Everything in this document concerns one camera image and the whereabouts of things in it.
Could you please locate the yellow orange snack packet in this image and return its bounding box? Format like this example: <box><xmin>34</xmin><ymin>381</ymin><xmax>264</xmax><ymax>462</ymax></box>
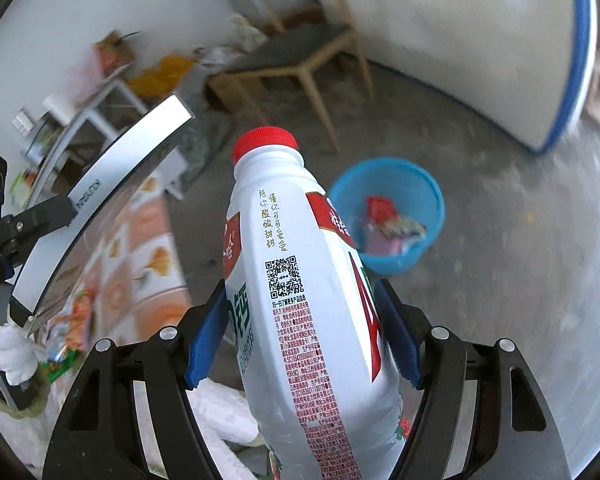
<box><xmin>377</xmin><ymin>215</ymin><xmax>427</xmax><ymax>241</ymax></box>

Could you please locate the light blue cardboard box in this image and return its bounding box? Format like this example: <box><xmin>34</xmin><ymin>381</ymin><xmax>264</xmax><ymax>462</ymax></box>
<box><xmin>10</xmin><ymin>95</ymin><xmax>196</xmax><ymax>338</ymax></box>

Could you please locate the pink plastic bag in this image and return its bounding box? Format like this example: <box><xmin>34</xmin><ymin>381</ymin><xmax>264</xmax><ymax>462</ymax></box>
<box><xmin>75</xmin><ymin>30</ymin><xmax>136</xmax><ymax>91</ymax></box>

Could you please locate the wooden chair with dark seat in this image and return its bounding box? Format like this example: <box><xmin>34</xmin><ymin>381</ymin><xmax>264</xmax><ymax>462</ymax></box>
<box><xmin>207</xmin><ymin>0</ymin><xmax>376</xmax><ymax>156</ymax></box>

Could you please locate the white curved desk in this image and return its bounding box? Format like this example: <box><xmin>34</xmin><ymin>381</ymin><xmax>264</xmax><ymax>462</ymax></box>
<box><xmin>22</xmin><ymin>77</ymin><xmax>186</xmax><ymax>201</ymax></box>

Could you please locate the blue plastic waste basket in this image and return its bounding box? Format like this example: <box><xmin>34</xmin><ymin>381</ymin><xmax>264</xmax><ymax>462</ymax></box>
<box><xmin>327</xmin><ymin>157</ymin><xmax>446</xmax><ymax>275</ymax></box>

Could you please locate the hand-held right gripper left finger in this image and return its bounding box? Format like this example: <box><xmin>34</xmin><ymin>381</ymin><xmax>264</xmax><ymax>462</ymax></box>
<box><xmin>42</xmin><ymin>282</ymin><xmax>229</xmax><ymax>480</ymax></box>

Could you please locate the tile pattern folding table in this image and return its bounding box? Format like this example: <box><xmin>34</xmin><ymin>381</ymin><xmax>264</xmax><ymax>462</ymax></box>
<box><xmin>45</xmin><ymin>170</ymin><xmax>193</xmax><ymax>356</ymax></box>

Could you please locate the person's left hand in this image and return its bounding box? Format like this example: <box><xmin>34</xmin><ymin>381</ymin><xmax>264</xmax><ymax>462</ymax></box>
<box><xmin>0</xmin><ymin>322</ymin><xmax>37</xmax><ymax>386</ymax></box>

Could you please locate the grey plastic bag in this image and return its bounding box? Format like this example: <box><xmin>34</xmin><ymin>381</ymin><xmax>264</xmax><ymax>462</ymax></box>
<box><xmin>182</xmin><ymin>112</ymin><xmax>236</xmax><ymax>183</ymax></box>

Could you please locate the orange snack bag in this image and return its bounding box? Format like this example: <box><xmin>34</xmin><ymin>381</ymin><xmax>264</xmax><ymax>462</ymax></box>
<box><xmin>50</xmin><ymin>285</ymin><xmax>101</xmax><ymax>356</ymax></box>

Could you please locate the pink sponge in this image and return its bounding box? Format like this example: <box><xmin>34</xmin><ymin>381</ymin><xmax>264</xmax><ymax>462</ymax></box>
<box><xmin>365</xmin><ymin>234</ymin><xmax>406</xmax><ymax>256</ymax></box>

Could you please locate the red foil wrapper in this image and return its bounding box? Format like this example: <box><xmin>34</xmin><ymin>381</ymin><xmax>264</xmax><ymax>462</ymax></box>
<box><xmin>366</xmin><ymin>196</ymin><xmax>398</xmax><ymax>226</ymax></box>

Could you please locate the yellow plastic bag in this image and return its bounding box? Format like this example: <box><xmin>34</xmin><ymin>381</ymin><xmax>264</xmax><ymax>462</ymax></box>
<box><xmin>127</xmin><ymin>55</ymin><xmax>196</xmax><ymax>96</ymax></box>

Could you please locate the white green printed plastic bag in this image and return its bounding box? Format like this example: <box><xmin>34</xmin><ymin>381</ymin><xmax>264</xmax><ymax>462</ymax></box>
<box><xmin>230</xmin><ymin>12</ymin><xmax>271</xmax><ymax>53</ymax></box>

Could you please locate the green foil wrapper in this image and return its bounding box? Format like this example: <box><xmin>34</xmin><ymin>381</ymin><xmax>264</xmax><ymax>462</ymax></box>
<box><xmin>30</xmin><ymin>350</ymin><xmax>83</xmax><ymax>386</ymax></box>

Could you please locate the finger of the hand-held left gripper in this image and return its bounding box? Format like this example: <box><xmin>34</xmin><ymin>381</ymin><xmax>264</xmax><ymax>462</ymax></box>
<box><xmin>0</xmin><ymin>194</ymin><xmax>79</xmax><ymax>243</ymax></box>

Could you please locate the white mattress with blue edge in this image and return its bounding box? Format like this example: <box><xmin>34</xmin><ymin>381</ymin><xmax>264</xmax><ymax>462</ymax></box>
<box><xmin>330</xmin><ymin>0</ymin><xmax>598</xmax><ymax>155</ymax></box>

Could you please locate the white bottle with red cap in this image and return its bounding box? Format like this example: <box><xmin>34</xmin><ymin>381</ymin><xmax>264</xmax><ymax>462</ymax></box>
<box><xmin>224</xmin><ymin>127</ymin><xmax>406</xmax><ymax>480</ymax></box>

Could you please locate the brown cardboard box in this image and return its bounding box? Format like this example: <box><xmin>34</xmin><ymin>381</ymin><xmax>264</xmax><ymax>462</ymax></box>
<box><xmin>207</xmin><ymin>72</ymin><xmax>261</xmax><ymax>113</ymax></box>

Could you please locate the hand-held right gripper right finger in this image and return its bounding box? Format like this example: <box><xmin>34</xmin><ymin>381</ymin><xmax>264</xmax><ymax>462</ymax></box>
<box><xmin>374</xmin><ymin>279</ymin><xmax>569</xmax><ymax>480</ymax></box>

